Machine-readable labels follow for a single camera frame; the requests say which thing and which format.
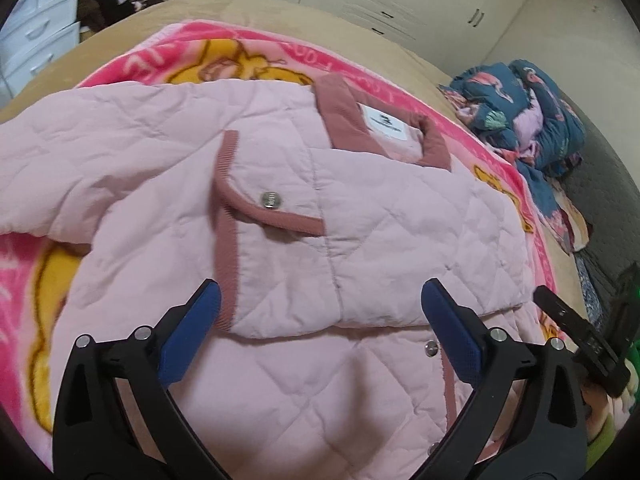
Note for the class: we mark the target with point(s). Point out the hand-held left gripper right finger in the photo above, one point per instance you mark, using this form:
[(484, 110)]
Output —
[(450, 322)]

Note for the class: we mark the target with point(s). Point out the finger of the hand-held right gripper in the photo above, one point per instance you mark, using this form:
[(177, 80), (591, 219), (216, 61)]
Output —
[(580, 332)]

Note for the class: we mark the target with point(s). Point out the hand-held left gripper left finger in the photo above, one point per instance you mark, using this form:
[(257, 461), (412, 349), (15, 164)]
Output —
[(192, 322)]

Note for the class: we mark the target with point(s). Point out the pink quilted jacket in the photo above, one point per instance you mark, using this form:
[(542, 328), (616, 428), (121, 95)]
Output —
[(350, 200)]

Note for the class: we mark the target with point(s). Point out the grey padded headboard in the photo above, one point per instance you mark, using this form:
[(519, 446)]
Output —
[(607, 175)]

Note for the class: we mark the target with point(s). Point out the blue flamingo print quilt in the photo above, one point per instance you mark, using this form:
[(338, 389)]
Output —
[(545, 110)]

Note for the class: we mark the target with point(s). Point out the pink cartoon printed blanket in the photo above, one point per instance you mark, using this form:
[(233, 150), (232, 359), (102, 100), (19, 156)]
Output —
[(150, 55)]

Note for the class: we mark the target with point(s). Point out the white drawer chest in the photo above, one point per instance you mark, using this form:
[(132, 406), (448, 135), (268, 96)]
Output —
[(35, 30)]

